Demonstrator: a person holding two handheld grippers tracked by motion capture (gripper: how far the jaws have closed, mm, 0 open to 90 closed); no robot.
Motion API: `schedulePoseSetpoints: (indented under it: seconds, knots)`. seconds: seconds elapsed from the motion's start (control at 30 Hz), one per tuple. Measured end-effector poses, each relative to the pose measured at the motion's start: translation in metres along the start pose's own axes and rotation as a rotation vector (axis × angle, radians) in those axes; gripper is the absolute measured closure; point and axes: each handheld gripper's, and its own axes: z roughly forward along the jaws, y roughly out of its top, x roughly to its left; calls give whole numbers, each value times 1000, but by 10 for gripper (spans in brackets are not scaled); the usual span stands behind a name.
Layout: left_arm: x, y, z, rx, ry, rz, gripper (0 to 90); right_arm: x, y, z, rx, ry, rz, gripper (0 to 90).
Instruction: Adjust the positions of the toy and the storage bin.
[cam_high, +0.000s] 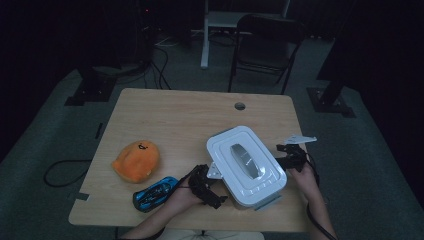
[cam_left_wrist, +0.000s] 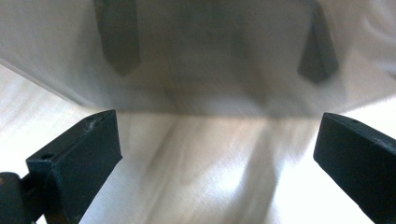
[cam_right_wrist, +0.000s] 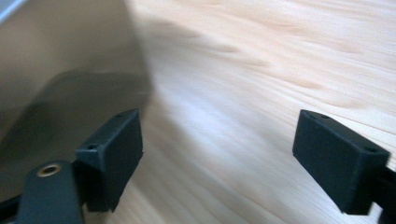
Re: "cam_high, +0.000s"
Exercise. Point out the orange plush toy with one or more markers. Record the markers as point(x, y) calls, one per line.
point(136, 162)

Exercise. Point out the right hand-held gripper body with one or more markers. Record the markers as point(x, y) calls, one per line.
point(296, 156)

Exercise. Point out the person's right hand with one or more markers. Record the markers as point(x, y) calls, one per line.
point(305, 183)

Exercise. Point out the blue toy car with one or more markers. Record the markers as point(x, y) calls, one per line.
point(155, 195)

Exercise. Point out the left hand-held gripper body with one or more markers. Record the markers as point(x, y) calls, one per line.
point(200, 181)

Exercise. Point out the black folding chair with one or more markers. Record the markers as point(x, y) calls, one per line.
point(265, 50)

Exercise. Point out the black stand with base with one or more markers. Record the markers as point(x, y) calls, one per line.
point(91, 88)
point(330, 100)

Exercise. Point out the person's left hand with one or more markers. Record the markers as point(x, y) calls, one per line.
point(183, 200)

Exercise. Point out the grey tape piece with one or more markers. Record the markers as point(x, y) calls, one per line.
point(82, 196)

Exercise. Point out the grey round table grommet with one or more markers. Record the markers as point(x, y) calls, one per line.
point(239, 106)

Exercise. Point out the white desk frame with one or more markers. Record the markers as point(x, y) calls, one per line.
point(213, 26)

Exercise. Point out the black floor marker strip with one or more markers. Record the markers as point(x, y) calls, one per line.
point(99, 130)

